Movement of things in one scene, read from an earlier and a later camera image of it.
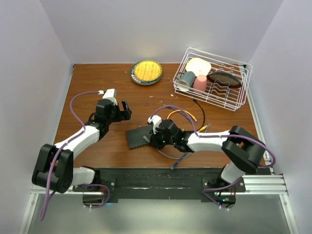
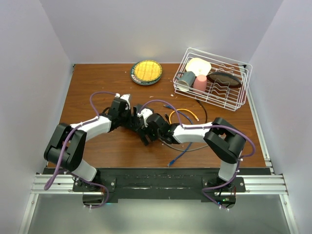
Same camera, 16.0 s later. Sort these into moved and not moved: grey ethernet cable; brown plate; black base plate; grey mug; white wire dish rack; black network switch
Moved: grey ethernet cable; black network switch
Not moved: white wire dish rack; brown plate; black base plate; grey mug
